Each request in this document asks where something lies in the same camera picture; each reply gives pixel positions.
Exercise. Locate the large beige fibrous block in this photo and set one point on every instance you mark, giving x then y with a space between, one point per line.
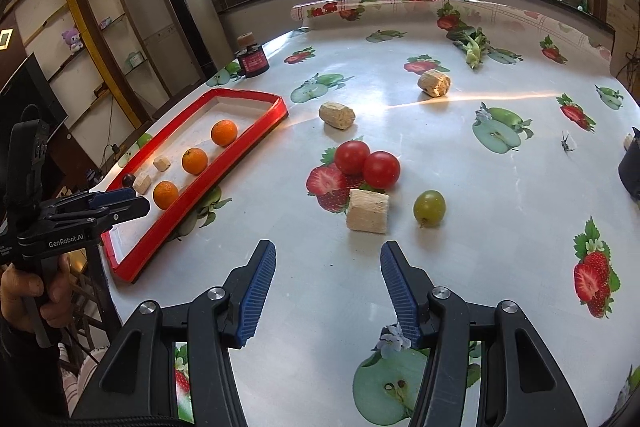
367 211

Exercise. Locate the red-rimmed white tray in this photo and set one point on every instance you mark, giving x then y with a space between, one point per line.
235 107

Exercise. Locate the red tomato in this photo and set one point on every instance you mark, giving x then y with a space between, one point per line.
352 157
381 169

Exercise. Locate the small white piece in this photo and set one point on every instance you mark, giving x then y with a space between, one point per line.
628 141

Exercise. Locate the wooden wall shelf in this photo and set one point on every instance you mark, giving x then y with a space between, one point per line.
82 7

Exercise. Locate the small beige fibrous block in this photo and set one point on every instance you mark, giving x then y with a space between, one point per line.
161 163

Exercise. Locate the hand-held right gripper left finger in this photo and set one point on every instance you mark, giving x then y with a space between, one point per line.
257 297

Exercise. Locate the bok choy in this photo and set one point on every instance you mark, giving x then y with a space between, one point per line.
472 49

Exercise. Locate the black television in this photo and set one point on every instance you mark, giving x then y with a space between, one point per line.
25 92

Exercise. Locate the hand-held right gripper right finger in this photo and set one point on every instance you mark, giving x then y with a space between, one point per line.
400 297

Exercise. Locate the pink packet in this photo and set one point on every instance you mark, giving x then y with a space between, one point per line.
105 23

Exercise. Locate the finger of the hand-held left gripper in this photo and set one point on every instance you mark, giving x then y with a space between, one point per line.
114 197
131 210

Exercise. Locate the black motor with red label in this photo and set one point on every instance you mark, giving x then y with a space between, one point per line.
252 62

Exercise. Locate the dark purple plum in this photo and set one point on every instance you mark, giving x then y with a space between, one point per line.
129 180

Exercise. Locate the rounded beige fibrous block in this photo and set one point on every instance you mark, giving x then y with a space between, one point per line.
336 114

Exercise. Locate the orange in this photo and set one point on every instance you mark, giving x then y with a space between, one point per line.
194 160
165 195
223 132

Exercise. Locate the green grape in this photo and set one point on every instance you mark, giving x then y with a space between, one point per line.
429 207

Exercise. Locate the person's left forearm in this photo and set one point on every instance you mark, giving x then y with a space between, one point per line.
25 372

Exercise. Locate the green box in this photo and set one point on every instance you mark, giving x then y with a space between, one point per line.
133 60

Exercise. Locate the fruit-printed tablecloth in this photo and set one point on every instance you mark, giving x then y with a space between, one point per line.
300 217

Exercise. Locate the person's left hand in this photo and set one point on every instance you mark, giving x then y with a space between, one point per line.
22 284

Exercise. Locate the purple plush toy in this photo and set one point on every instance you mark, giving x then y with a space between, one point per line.
71 40

